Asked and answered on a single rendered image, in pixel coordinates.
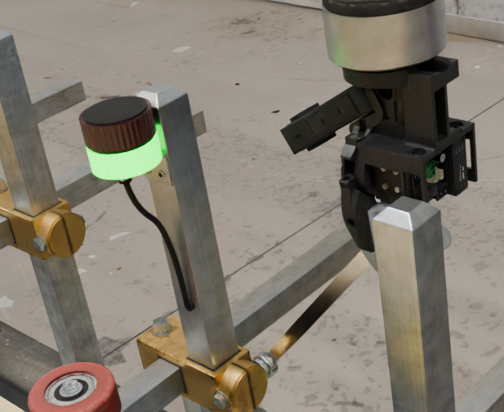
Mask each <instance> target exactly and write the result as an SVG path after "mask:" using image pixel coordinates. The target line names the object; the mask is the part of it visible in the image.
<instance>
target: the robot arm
mask: <svg viewBox="0 0 504 412"><path fill-rule="evenodd" d="M321 6H322V13H323V25H324V32H325V38H326V45H327V52H328V59H329V60H331V61H332V62H333V63H334V64H336V65H339V66H340V67H342V72H343V78H344V79H345V80H346V81H347V82H348V83H349V84H351V85H353V86H351V87H349V88H347V89H346V90H345V91H343V92H341V93H339V94H338V95H336V96H335V97H333V98H332V99H330V100H328V101H326V102H324V103H323V104H322V105H319V103H318V102H317V103H316V104H314V105H312V106H311V107H305V108H302V109H301V110H300V111H299V112H298V114H297V115H295V116H293V117H292V118H290V121H291V123H290V124H288V125H287V126H286V127H284V128H282V129H281V130H280V132H281V133H282V134H283V137H284V139H285V140H286V142H287V143H288V145H289V147H290V149H291V150H292V152H293V154H297V153H299V152H300V151H303V150H305V149H307V150H308V151H311V150H313V149H315V148H316V147H322V146H325V145H326V144H327V143H328V141H329V140H330V139H332V138H334V137H335V136H336V135H337V134H336V133H335V132H336V131H337V130H339V129H341V128H343V127H345V126H346V125H347V124H349V123H352V122H353V121H355V120H356V119H358V120H356V121H355V122H353V123H352V124H350V126H349V130H350V134H349V135H347V136H346V137H345V140H346V143H345V144H344V146H343V149H342V152H341V156H340V157H341V179H340V180H339V184H340V187H341V211H342V216H343V219H344V222H345V224H346V227H347V229H348V231H349V232H350V234H351V236H352V238H353V240H354V241H355V243H356V245H357V247H358V248H360V249H361V250H362V252H363V253H364V256H365V257H366V258H367V259H368V261H369V262H370V264H371V265H372V267H373V268H374V269H375V270H376V271H377V273H378V269H377V255H376V248H375V240H374V233H373V225H372V220H373V218H374V217H375V216H376V215H378V214H379V213H380V212H381V211H383V210H384V209H385V208H387V207H388V206H389V205H391V204H392V203H394V202H395V201H396V200H397V199H398V198H400V197H401V196H405V197H409V198H412V199H417V200H420V201H423V202H425V203H429V202H430V201H431V200H432V199H436V201H439V200H440V199H442V198H443V197H444V196H445V195H453V196H458V195H459V194H461V193H462V192H463V191H464V190H465V189H466V188H467V187H468V181H473V182H477V181H478V174H477V159H476V144H475V123H474V122H470V121H466V120H461V119H454V118H450V117H449V116H448V93H447V84H448V83H450V82H452V81H453V80H454V79H455V78H457V77H459V67H458V59H453V58H448V57H443V56H437V55H438V54H440V53H441V52H442V51H443V49H445V47H446V45H447V29H446V16H445V3H444V0H322V2H321ZM362 116H363V117H362ZM360 117H361V118H360ZM359 118H360V119H359ZM466 139H469V140H470V149H471V167H468V166H467V165H466ZM375 196H376V199H380V200H381V202H380V203H378V202H377V201H376V200H375Z"/></svg>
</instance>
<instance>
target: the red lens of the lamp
mask: <svg viewBox="0 0 504 412"><path fill-rule="evenodd" d="M137 97H139V96H137ZM140 98H142V99H144V100H145V101H146V103H147V105H148V107H147V109H146V111H145V112H144V113H143V114H141V115H139V116H138V117H136V118H134V119H131V120H129V121H126V122H124V123H118V124H114V125H108V126H94V125H90V124H87V123H85V122H84V121H83V113H84V111H85V110H84V111H83V112H82V113H81V114H80V115H79V118H78V120H79V123H80V127H81V130H82V134H83V139H84V142H85V145H86V147H87V148H88V149H89V150H93V151H97V152H116V151H121V150H128V149H131V148H133V147H136V146H139V145H141V144H143V143H145V142H147V141H148V140H149V139H151V138H152V137H153V136H154V134H155V133H156V131H157V128H156V124H155V121H154V114H153V110H152V105H151V103H150V101H149V100H147V99H145V98H143V97H140Z"/></svg>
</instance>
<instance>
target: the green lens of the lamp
mask: <svg viewBox="0 0 504 412"><path fill-rule="evenodd" d="M86 149H87V155H88V158H89V162H90V165H91V170H92V173H93V174H94V175H95V176H97V177H99V178H102V179H107V180H120V179H126V178H130V177H136V176H139V175H141V174H143V173H146V172H148V171H150V170H151V169H153V168H155V167H156V166H157V165H158V164H159V163H160V162H161V160H162V158H163V155H162V151H161V147H160V143H159V139H158V133H157V131H156V133H155V134H154V138H153V139H152V140H151V141H150V142H148V143H147V144H145V145H144V146H142V147H140V148H138V149H135V150H131V151H128V152H125V153H121V154H97V153H95V152H92V151H91V150H89V149H88V148H87V147H86Z"/></svg>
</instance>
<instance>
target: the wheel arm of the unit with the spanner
mask: <svg viewBox="0 0 504 412"><path fill-rule="evenodd" d="M360 251H361V249H360V248H358V247H357V245H356V243H355V241H354V240H353V238H352V236H351V234H350V232H349V231H348V229H347V227H346V224H345V223H344V224H343V225H342V226H340V227H339V228H337V229H336V230H335V231H334V232H332V233H331V234H330V235H328V236H327V237H325V238H324V239H322V240H321V241H319V242H318V243H317V244H316V245H314V246H313V247H312V248H310V249H309V250H307V251H306V252H304V253H303V254H302V255H301V256H300V257H298V258H297V259H295V260H294V261H292V262H291V263H289V264H288V265H287V266H285V267H284V268H283V269H282V270H280V271H279V272H277V273H276V274H274V275H273V276H271V277H270V278H269V279H268V280H267V281H265V282H264V283H262V284H261V285H259V286H258V287H257V288H255V289H254V290H253V291H251V292H250V293H249V294H247V295H246V296H244V297H243V298H241V299H240V300H239V301H237V302H236V303H235V304H234V305H232V306H231V307H230V311H231V315H232V320H233V324H234V331H235V336H236V340H237V344H238V345H239V346H241V347H243V346H245V345H246V344H247V343H249V342H250V341H252V340H253V339H254V338H255V337H256V336H257V335H259V334H260V333H262V332H263V331H264V330H265V329H267V328H268V327H270V326H271V325H272V324H273V323H274V322H275V321H277V320H278V319H280V318H281V317H282V316H284V315H285V314H286V313H288V312H289V311H291V310H292V309H293V308H294V307H295V306H296V305H298V304H299V303H300V302H302V301H303V300H304V299H306V298H307V297H309V296H310V295H311V294H312V293H313V292H314V291H316V290H317V289H319V288H320V287H321V286H322V285H324V284H325V283H327V282H328V281H329V280H330V279H331V278H332V277H334V276H335V275H337V274H338V273H339V272H340V271H342V270H343V269H344V268H345V267H346V266H347V265H348V264H349V263H350V262H351V261H352V260H353V258H354V257H355V256H356V255H357V254H358V253H359V252H360ZM184 392H185V387H184V384H183V380H182V376H181V370H180V368H179V367H177V366H175V365H173V364H171V363H169V362H167V361H165V360H163V359H161V358H159V359H158V360H157V361H155V362H154V363H153V364H152V365H150V366H149V367H147V368H146V369H144V370H143V371H141V372H140V373H139V374H138V375H136V376H135V377H134V378H132V379H131V380H129V381H128V382H126V383H125V384H123V385H122V386H121V387H120V388H119V389H118V394H119V397H120V400H121V403H122V409H121V412H159V411H160V410H162V409H163V408H164V407H166V406H167V405H168V404H170V403H171V402H172V401H174V400H175V399H176V398H177V397H178V396H180V395H181V394H182V393H184Z"/></svg>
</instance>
